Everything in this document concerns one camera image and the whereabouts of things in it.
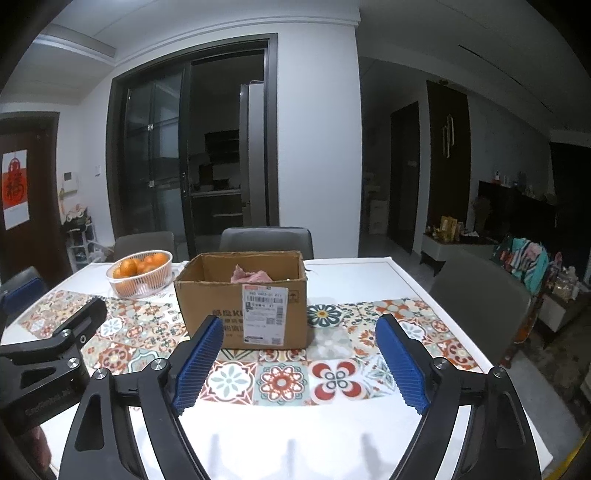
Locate sliding glass door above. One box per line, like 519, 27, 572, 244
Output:
106, 33, 280, 259

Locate cardboard box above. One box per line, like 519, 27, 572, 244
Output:
174, 250, 309, 352

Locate pile of oranges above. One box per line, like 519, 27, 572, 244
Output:
112, 250, 171, 296

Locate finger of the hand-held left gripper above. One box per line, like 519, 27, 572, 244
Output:
0, 296, 108, 365
0, 267, 49, 315

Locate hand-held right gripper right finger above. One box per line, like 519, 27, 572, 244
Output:
375, 314, 542, 480

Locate grey dining chair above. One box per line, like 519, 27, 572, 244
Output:
112, 231, 175, 264
429, 261, 532, 367
219, 226, 315, 260

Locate white plastic fruit basket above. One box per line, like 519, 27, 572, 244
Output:
106, 250, 174, 300

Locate red and white wall poster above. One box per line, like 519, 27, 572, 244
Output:
1, 150, 29, 230

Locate dark sideboard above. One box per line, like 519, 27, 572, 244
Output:
478, 180, 559, 250

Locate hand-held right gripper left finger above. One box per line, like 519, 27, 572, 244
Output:
59, 316, 225, 480

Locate dark interior door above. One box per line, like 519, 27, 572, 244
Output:
389, 102, 420, 254

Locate dark wardrobe with handles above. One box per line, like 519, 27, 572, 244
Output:
425, 80, 471, 259

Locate brown entrance door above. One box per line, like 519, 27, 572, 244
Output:
0, 112, 70, 287

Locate shoe rack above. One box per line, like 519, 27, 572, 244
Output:
62, 205, 100, 266

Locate tile patterned tablecloth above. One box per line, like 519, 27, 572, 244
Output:
0, 257, 552, 480

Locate colourful clothes pile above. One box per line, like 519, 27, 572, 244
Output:
492, 236, 550, 294

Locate mauve cloth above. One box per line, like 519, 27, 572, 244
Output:
231, 264, 273, 284

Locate kitchen range hood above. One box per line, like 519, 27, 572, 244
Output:
204, 130, 241, 164

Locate yellow packages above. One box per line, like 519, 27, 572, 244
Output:
436, 215, 460, 241

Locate white low table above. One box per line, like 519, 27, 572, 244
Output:
421, 232, 499, 273

